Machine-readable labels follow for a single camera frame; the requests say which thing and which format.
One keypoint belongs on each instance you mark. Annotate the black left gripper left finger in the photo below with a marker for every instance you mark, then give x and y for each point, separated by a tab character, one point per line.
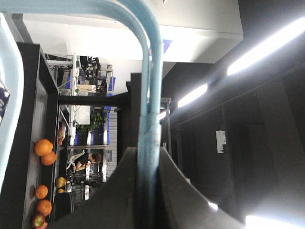
113	205

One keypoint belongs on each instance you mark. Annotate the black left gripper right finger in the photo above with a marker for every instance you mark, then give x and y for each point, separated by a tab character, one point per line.
179	205

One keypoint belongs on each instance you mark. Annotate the light blue shopping basket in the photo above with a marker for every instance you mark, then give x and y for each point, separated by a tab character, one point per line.
140	19

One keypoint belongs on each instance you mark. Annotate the dark blue cookie box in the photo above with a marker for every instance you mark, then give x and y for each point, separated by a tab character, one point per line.
4	99

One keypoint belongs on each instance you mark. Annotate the orange fruit back right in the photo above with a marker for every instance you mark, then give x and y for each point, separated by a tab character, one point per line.
41	192

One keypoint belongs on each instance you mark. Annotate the orange fruit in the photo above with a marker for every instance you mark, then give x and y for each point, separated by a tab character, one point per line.
48	159
41	192
43	147

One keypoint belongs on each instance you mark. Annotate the orange fruit back left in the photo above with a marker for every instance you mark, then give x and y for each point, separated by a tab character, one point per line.
48	159

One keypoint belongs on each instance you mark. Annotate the black wooden produce stand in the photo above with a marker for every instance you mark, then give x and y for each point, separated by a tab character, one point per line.
38	119

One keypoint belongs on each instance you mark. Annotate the orange fruit front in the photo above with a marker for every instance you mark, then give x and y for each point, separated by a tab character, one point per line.
43	147

